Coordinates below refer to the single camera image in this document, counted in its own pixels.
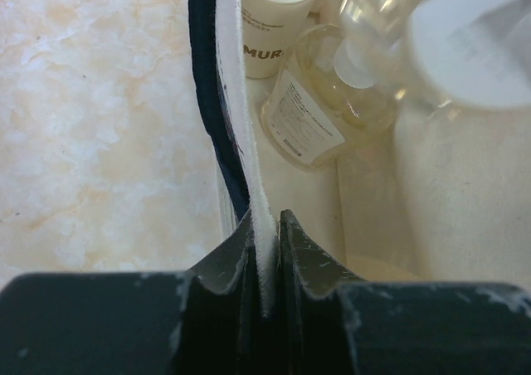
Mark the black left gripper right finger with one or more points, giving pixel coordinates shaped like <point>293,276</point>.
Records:
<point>339,323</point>

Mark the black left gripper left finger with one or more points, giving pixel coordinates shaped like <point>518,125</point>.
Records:
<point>197,321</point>

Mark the cream canvas tote bag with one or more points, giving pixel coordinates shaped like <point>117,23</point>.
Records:
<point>445,195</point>

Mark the clear bottle amber liquid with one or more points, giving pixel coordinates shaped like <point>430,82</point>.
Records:
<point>324,101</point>

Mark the silver bottle white cap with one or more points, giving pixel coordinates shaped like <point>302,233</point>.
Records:
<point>472,54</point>

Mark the cream lotion bottle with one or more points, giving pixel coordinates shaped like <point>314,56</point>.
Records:
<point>269,26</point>

